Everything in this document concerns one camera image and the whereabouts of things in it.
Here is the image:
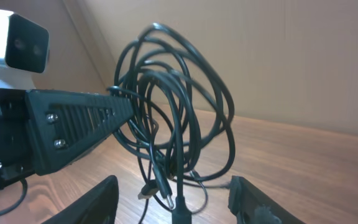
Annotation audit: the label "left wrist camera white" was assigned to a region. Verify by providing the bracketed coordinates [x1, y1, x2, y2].
[0, 9, 50, 90]

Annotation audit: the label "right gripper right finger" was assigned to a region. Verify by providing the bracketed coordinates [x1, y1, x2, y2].
[228, 175, 305, 224]

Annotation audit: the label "black usb cables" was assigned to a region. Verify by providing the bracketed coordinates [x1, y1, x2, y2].
[106, 22, 236, 224]

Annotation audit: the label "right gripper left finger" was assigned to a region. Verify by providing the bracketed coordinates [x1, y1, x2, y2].
[43, 175, 119, 224]

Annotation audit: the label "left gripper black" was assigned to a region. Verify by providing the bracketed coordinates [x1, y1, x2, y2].
[0, 88, 134, 190]

